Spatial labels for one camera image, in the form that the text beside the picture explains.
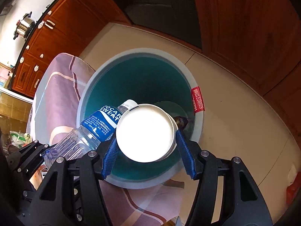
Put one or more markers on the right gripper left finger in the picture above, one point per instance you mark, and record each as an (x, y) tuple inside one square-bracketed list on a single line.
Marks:
[(96, 165)]

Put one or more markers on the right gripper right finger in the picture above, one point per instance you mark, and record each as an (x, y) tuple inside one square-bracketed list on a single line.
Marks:
[(242, 201)]

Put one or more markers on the clear Pocari Sweat bottle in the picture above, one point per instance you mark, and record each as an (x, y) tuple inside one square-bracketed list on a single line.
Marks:
[(97, 128)]

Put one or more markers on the white round cup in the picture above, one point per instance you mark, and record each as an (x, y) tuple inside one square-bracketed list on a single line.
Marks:
[(146, 133)]

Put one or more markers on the teal trash bin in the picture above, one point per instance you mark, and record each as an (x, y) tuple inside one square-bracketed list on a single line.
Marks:
[(147, 76)]

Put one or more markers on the wooden kitchen cabinets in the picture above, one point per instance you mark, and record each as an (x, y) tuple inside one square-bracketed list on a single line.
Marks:
[(257, 40)]

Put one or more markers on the white plastic bag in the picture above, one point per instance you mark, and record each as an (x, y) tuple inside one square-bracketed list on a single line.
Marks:
[(19, 139)]

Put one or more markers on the plaid tablecloth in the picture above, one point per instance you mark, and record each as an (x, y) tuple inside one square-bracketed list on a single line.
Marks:
[(53, 116)]

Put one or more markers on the steel cooking pot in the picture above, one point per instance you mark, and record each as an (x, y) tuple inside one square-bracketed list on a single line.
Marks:
[(24, 26)]

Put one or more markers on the black built-in oven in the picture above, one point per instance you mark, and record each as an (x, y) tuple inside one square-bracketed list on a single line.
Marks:
[(177, 18)]

